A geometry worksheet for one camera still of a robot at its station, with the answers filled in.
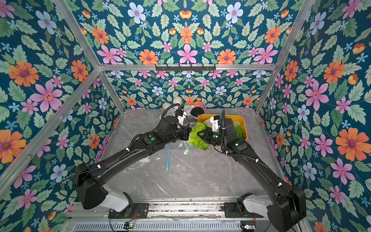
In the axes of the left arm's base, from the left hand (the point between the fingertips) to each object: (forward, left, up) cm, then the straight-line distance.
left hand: (194, 128), depth 74 cm
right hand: (-1, -3, 0) cm, 3 cm away
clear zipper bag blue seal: (+2, +14, -28) cm, 31 cm away
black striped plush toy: (+34, -5, -20) cm, 40 cm away
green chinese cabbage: (-5, 0, -3) cm, 6 cm away
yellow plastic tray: (+25, -10, -22) cm, 35 cm away
